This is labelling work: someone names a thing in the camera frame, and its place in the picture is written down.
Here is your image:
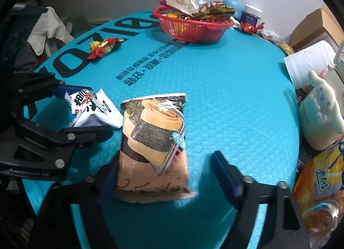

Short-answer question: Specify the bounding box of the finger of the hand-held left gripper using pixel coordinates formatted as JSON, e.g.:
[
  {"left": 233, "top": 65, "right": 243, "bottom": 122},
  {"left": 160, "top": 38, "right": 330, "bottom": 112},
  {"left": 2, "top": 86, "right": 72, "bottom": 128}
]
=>
[
  {"left": 11, "top": 116, "right": 113, "bottom": 170},
  {"left": 11, "top": 72, "right": 93, "bottom": 112}
]

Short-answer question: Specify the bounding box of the pile of clothes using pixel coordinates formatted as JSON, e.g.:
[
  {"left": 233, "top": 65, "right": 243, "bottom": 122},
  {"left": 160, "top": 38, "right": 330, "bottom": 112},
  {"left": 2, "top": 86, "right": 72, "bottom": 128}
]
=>
[{"left": 5, "top": 6, "right": 74, "bottom": 72}]

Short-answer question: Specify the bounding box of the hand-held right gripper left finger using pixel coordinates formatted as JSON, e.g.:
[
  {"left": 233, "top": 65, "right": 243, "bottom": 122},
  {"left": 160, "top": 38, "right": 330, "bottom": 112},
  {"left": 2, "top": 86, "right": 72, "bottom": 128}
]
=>
[{"left": 35, "top": 155, "right": 120, "bottom": 249}]

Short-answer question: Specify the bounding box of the white toilet paper roll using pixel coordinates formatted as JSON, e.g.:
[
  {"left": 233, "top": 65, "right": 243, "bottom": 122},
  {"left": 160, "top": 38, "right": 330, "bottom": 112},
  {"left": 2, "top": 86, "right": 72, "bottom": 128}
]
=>
[{"left": 284, "top": 41, "right": 340, "bottom": 89}]

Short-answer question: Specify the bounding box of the red festive candy packet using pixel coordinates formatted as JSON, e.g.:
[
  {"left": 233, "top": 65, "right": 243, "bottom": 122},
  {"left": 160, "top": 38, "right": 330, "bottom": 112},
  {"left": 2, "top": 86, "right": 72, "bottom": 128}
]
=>
[{"left": 86, "top": 37, "right": 124, "bottom": 60}]

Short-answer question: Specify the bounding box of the blue egg-shaped device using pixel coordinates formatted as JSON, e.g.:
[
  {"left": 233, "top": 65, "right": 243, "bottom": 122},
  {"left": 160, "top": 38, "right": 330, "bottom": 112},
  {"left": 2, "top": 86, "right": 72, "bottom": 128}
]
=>
[{"left": 223, "top": 0, "right": 244, "bottom": 13}]

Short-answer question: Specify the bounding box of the orange snack bag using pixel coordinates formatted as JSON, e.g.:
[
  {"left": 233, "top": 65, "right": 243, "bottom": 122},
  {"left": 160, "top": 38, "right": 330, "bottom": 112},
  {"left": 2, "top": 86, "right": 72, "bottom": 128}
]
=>
[{"left": 293, "top": 141, "right": 344, "bottom": 233}]

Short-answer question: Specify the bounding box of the red plastic mesh basket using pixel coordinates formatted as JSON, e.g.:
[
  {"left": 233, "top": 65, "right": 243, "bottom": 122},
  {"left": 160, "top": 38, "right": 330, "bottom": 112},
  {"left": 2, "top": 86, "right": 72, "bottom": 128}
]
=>
[{"left": 153, "top": 6, "right": 235, "bottom": 43}]

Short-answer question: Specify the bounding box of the cream long-eared plush toy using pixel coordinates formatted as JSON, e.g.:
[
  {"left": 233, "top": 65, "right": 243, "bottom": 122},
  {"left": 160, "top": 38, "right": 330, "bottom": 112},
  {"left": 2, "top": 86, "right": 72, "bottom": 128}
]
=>
[{"left": 298, "top": 70, "right": 344, "bottom": 151}]

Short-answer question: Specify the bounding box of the white triangular snack packet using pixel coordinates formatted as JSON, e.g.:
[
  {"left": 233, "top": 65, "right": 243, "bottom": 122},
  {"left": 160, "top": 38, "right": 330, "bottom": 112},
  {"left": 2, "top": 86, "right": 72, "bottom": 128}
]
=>
[{"left": 160, "top": 0, "right": 200, "bottom": 17}]

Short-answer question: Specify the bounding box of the brown cardboard box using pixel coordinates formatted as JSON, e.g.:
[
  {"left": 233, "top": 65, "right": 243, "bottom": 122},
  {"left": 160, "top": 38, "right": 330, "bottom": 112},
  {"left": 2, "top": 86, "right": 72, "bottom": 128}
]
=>
[{"left": 289, "top": 4, "right": 344, "bottom": 52}]

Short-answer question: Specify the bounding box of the teal printed foam mat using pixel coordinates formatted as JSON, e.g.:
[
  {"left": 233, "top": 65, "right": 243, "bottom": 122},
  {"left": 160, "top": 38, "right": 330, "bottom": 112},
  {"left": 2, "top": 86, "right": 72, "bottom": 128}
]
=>
[{"left": 21, "top": 10, "right": 301, "bottom": 249}]

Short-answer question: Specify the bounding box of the white black-print snack packet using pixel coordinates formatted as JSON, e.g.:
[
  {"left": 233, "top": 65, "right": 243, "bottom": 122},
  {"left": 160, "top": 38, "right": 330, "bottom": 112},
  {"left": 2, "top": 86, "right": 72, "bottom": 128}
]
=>
[{"left": 65, "top": 88, "right": 123, "bottom": 128}]

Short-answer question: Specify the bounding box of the green red snack packet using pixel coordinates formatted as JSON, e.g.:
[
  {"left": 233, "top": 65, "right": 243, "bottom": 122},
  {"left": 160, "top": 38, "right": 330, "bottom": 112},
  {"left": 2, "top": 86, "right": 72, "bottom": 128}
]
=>
[{"left": 195, "top": 1, "right": 236, "bottom": 21}]

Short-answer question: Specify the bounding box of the patterned tissue pack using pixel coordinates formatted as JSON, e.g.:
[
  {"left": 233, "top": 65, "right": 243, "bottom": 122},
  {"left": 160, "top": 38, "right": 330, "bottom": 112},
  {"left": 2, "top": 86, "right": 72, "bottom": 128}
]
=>
[{"left": 259, "top": 29, "right": 281, "bottom": 41}]

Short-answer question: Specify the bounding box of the clear bag of yellow chips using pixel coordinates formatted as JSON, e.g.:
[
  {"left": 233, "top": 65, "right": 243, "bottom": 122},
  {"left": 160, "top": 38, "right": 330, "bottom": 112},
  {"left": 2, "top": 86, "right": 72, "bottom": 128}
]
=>
[{"left": 277, "top": 41, "right": 295, "bottom": 56}]

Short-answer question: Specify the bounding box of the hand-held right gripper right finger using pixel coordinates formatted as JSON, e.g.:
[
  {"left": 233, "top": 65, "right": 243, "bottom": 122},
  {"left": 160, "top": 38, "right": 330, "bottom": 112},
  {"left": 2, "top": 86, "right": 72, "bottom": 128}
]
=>
[{"left": 211, "top": 151, "right": 308, "bottom": 249}]

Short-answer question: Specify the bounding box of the white-lidded blue jar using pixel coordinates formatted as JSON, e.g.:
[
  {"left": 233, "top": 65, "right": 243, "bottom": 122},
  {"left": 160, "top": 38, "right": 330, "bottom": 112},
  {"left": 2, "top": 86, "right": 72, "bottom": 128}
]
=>
[{"left": 240, "top": 4, "right": 263, "bottom": 24}]

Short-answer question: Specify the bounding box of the brown seaweed roll packet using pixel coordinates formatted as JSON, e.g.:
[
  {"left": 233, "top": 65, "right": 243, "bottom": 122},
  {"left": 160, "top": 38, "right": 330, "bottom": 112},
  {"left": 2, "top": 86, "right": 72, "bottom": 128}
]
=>
[{"left": 114, "top": 93, "right": 197, "bottom": 202}]

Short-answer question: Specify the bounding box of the red yellow-print snack packet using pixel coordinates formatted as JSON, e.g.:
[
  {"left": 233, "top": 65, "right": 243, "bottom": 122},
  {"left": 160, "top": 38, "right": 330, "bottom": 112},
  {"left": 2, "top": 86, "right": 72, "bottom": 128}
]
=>
[{"left": 240, "top": 22, "right": 265, "bottom": 34}]

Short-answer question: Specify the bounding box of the clear plastic wrapper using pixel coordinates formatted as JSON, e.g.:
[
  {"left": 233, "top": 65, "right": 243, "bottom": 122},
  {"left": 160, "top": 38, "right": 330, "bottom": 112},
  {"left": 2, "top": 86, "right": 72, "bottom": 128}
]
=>
[{"left": 301, "top": 199, "right": 342, "bottom": 248}]

